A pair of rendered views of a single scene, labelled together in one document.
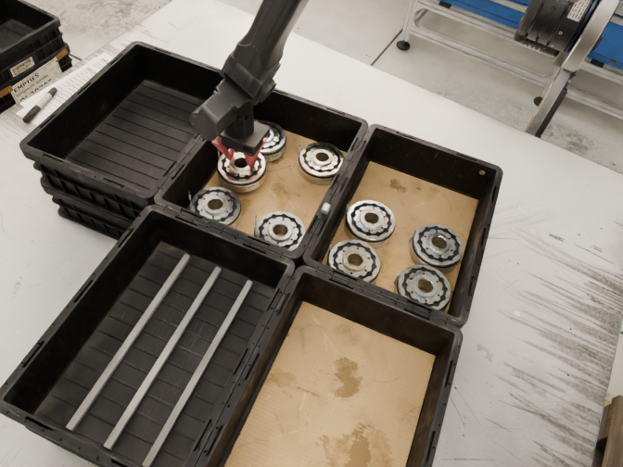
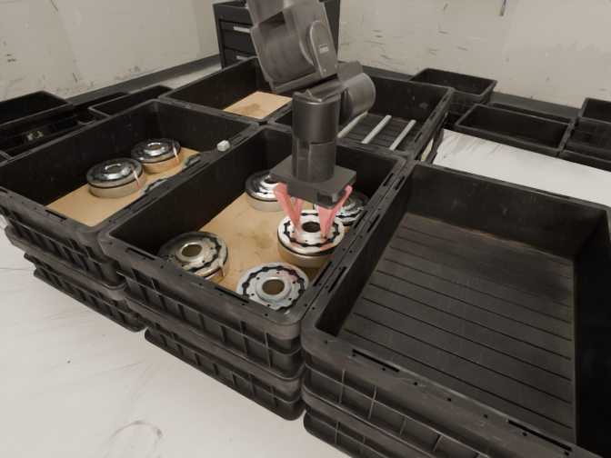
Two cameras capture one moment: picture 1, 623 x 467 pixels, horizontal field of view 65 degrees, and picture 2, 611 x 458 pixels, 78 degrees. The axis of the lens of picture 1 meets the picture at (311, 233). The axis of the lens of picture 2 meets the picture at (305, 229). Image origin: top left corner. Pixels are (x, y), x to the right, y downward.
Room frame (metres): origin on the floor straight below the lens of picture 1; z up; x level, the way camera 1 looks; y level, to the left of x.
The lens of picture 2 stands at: (1.12, 0.26, 1.24)
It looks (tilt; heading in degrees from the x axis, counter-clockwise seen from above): 39 degrees down; 193
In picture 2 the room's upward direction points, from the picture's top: straight up
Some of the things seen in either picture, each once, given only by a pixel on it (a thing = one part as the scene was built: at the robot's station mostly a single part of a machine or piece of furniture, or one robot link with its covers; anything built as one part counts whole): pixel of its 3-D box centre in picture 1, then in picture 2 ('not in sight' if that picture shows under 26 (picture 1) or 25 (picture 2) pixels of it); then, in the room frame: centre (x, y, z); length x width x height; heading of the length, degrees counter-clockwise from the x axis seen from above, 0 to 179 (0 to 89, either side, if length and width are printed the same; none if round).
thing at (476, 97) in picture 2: not in sight; (442, 121); (-1.04, 0.55, 0.37); 0.40 x 0.30 x 0.45; 67
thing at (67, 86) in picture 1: (87, 94); not in sight; (1.02, 0.68, 0.70); 0.33 x 0.23 x 0.01; 157
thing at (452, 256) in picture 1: (438, 244); (115, 172); (0.58, -0.26, 0.86); 0.10 x 0.10 x 0.01
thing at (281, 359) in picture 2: (269, 178); (275, 224); (0.67, 0.11, 0.87); 0.40 x 0.30 x 0.11; 165
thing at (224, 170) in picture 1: (241, 165); (311, 230); (0.69, 0.17, 0.88); 0.10 x 0.10 x 0.01
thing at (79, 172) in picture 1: (142, 113); (481, 264); (0.75, 0.40, 0.92); 0.40 x 0.30 x 0.02; 165
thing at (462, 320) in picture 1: (410, 214); (133, 153); (0.59, -0.18, 0.92); 0.40 x 0.30 x 0.02; 165
